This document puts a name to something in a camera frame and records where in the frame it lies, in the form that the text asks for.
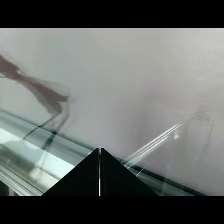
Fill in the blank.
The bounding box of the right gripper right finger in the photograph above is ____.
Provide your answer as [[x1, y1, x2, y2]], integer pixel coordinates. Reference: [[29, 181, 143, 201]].
[[100, 147, 158, 197]]

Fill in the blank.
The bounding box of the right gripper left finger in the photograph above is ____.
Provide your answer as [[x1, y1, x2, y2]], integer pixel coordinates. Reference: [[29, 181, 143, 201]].
[[42, 147, 101, 197]]

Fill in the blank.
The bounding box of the silver frame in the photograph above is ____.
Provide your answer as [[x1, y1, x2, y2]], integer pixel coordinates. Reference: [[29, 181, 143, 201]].
[[0, 111, 198, 197]]

